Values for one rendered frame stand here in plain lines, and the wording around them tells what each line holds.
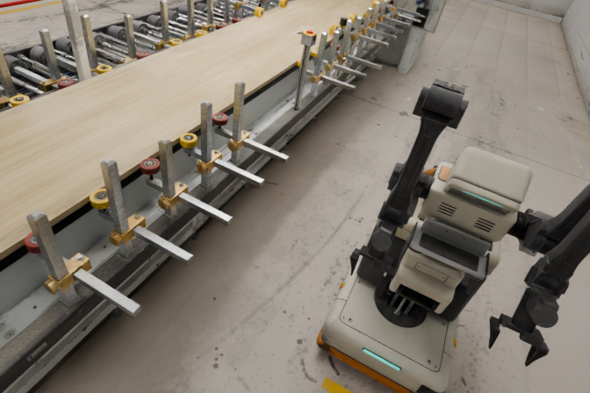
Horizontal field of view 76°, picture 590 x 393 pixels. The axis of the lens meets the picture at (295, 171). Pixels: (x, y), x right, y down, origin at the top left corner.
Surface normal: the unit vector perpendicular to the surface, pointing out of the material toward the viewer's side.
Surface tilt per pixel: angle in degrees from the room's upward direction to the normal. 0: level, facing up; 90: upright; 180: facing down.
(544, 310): 62
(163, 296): 0
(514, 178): 42
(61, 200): 0
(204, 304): 0
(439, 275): 98
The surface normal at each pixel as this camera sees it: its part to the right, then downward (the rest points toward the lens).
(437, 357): 0.14, -0.77
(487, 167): -0.19, -0.22
